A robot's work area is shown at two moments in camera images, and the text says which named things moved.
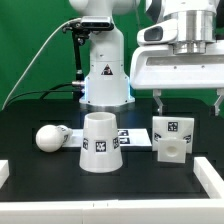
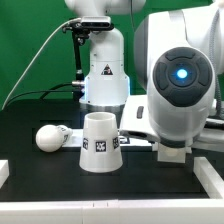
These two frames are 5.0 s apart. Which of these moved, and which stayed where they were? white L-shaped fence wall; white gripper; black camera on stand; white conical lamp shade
Moved: white gripper
Stayed: white conical lamp shade; white L-shaped fence wall; black camera on stand
